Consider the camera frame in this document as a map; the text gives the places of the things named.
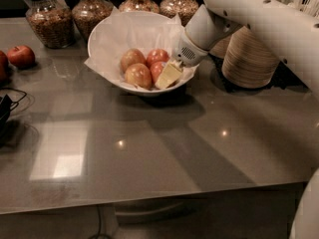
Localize red apple at left edge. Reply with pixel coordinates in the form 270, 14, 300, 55
0, 50, 9, 83

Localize glass jar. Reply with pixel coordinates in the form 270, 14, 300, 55
159, 0, 198, 26
24, 0, 75, 49
72, 0, 114, 41
119, 0, 160, 13

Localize far left glass jar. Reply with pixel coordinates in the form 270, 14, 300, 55
24, 0, 75, 49

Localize black device with cable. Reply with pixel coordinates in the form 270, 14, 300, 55
0, 88, 27, 145

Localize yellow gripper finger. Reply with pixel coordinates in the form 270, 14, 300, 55
156, 60, 182, 90

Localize rear stack of paper bowls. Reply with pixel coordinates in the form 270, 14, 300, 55
209, 36, 231, 59

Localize black mat under stacks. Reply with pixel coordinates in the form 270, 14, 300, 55
209, 55, 308, 93

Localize white paper liner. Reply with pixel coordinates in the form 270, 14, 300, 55
84, 6, 198, 92

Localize white bowl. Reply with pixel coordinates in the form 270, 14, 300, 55
87, 10, 200, 98

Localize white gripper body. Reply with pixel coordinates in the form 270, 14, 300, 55
171, 32, 208, 67

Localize red apple on table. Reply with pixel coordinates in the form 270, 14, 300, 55
7, 45, 35, 69

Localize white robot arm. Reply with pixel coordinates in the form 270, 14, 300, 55
164, 0, 319, 96

